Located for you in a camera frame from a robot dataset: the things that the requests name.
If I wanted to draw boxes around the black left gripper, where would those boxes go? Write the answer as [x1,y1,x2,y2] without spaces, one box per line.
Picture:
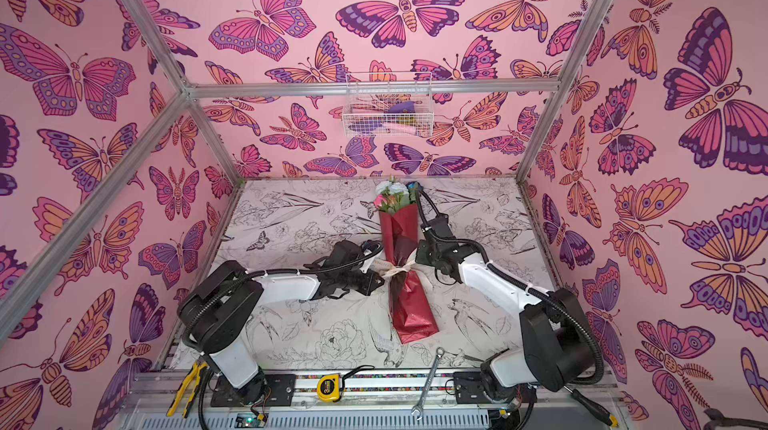
[335,267,389,297]

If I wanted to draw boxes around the cream satin ribbon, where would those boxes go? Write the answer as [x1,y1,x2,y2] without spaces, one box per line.
[370,258,422,280]

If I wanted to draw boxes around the blue fake rose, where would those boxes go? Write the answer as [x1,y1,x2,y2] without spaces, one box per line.
[407,181,420,202]

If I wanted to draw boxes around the white fake rose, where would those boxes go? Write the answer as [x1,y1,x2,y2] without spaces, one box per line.
[374,178,414,214]

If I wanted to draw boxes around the dark red wrapping paper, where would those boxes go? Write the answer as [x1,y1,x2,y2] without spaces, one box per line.
[379,203,439,344]

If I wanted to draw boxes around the small pink fake rose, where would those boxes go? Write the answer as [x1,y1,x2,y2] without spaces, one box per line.
[374,194,388,210]

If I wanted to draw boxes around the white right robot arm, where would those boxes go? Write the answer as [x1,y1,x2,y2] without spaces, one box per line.
[416,213,605,400]

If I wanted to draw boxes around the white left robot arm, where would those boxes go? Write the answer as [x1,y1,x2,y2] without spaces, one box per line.
[177,240,384,404]

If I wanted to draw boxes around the yellow tape measure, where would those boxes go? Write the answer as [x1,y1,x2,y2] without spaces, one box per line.
[316,373,344,403]

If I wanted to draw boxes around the silver combination wrench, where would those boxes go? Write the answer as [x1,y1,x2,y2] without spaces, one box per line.
[411,347,445,421]

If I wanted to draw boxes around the green circuit board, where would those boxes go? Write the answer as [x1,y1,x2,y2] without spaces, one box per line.
[235,413,268,429]

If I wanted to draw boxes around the black yellow screwdriver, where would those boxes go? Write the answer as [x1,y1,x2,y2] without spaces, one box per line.
[564,386,618,428]

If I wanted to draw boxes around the white wire basket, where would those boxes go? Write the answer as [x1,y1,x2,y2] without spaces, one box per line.
[340,70,435,138]

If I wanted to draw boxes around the yellow handled pliers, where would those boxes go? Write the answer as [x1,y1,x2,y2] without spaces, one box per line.
[166,361,209,418]

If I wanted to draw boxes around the aluminium frame crossbar back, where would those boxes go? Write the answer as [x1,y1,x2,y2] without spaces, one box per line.
[187,78,560,100]

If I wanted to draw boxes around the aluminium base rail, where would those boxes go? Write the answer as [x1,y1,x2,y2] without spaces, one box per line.
[128,366,619,416]

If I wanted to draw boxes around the aluminium frame post left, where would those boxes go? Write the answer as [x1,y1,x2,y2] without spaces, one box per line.
[121,0,240,184]

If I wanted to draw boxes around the aluminium frame post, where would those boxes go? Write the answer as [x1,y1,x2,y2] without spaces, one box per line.
[516,0,614,184]
[121,0,240,184]

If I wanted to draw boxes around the aluminium frame post right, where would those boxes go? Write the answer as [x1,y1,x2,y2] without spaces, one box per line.
[516,0,614,184]

